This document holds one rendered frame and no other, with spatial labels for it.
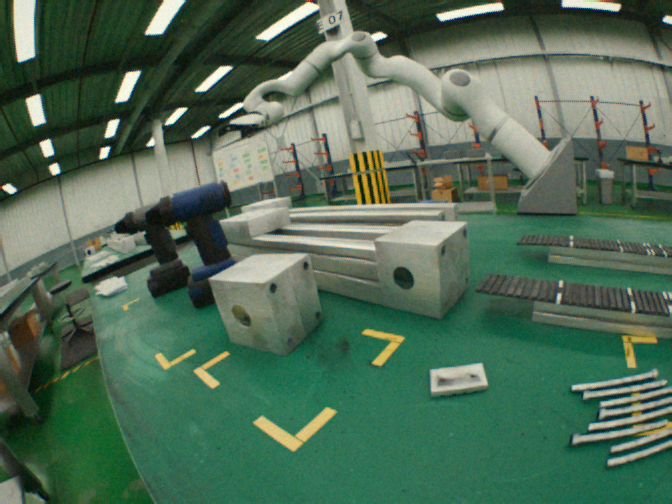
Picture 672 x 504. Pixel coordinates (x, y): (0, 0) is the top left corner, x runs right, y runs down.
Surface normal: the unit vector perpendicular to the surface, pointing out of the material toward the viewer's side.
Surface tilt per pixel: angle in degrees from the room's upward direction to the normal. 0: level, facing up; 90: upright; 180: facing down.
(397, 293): 90
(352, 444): 0
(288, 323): 90
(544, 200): 90
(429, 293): 90
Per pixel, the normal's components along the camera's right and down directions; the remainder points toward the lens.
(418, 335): -0.18, -0.94
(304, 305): 0.87, -0.03
